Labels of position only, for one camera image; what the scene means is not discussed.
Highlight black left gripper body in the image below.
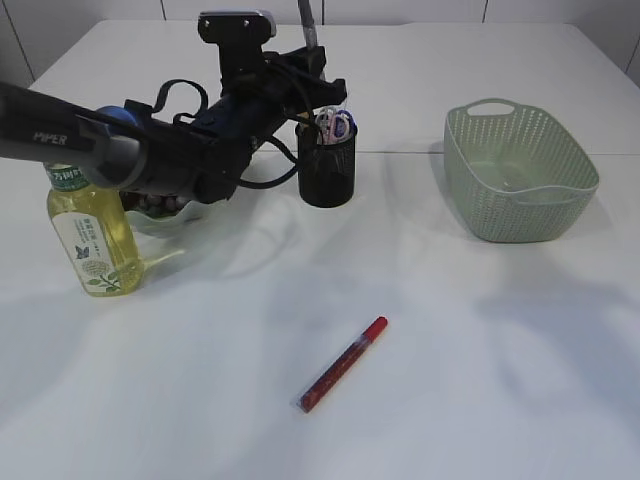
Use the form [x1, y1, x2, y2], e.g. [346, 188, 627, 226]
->
[214, 47, 348, 145]

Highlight pink small scissors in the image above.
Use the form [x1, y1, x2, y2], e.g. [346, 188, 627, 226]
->
[315, 106, 346, 145]

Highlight blue capped scissors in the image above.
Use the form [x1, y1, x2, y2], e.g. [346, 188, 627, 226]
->
[334, 110, 356, 142]

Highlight silver glitter pen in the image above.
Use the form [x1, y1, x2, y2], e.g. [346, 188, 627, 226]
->
[297, 0, 325, 80]

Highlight purple grape bunch with leaf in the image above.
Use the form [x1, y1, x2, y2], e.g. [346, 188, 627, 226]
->
[119, 192, 188, 217]

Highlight yellow tea drink bottle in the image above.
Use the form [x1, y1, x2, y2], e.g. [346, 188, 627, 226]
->
[45, 164, 144, 297]

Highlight red glitter pen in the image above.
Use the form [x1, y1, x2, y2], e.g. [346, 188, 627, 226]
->
[297, 316, 388, 414]

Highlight clear plastic sheet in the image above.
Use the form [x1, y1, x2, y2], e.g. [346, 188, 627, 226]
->
[494, 177, 531, 193]

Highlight black mesh pen holder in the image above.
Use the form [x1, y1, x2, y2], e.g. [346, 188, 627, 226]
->
[295, 125, 358, 208]

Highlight green wavy glass plate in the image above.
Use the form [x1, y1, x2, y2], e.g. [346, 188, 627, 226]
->
[126, 202, 210, 238]

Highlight green plastic woven basket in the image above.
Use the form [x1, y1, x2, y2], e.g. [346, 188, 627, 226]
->
[443, 98, 600, 243]

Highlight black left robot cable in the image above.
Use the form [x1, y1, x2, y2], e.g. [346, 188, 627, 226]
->
[74, 59, 321, 190]

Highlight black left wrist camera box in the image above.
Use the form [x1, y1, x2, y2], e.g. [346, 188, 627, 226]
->
[197, 10, 276, 84]

